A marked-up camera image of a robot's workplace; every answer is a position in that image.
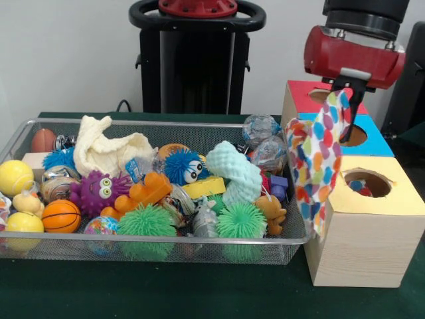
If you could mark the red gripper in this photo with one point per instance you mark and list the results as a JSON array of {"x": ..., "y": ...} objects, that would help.
[{"x": 352, "y": 56}]

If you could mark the white cloth with big dots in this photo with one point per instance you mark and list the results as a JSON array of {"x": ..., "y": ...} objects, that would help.
[{"x": 315, "y": 166}]

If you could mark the colourful polka dot cloth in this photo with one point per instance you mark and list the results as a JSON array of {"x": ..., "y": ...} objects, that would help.
[{"x": 358, "y": 188}]

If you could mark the wooden box with three holes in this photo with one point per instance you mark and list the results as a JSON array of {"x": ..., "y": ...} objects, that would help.
[{"x": 358, "y": 246}]

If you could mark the black monitor panel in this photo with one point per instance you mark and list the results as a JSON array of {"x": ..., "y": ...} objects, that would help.
[{"x": 408, "y": 100}]

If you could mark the mint green foam cloth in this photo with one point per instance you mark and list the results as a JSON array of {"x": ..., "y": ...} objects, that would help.
[{"x": 239, "y": 176}]

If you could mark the green spiky ball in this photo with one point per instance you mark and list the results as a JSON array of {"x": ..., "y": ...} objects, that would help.
[
  {"x": 240, "y": 222},
  {"x": 146, "y": 222}
]

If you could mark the blue spiky ball with eyes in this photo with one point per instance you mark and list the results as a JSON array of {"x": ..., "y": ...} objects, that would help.
[{"x": 179, "y": 166}]

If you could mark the orange plastic toy block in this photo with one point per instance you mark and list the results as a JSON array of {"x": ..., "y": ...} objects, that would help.
[{"x": 143, "y": 193}]

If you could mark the dark green table cloth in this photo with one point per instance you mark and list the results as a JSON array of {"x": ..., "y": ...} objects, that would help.
[{"x": 199, "y": 292}]

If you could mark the cream knitted cloth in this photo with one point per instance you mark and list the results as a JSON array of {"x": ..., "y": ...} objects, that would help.
[{"x": 106, "y": 149}]

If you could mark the purple furry monster toy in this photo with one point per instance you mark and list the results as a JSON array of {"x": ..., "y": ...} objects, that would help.
[{"x": 96, "y": 193}]

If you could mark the orange toy basketball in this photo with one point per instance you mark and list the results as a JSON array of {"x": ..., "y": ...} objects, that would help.
[{"x": 61, "y": 216}]

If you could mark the yellow ball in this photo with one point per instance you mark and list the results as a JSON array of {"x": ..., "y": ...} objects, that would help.
[
  {"x": 23, "y": 222},
  {"x": 14, "y": 178}
]

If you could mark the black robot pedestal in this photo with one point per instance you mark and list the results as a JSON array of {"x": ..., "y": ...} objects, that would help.
[{"x": 192, "y": 66}]

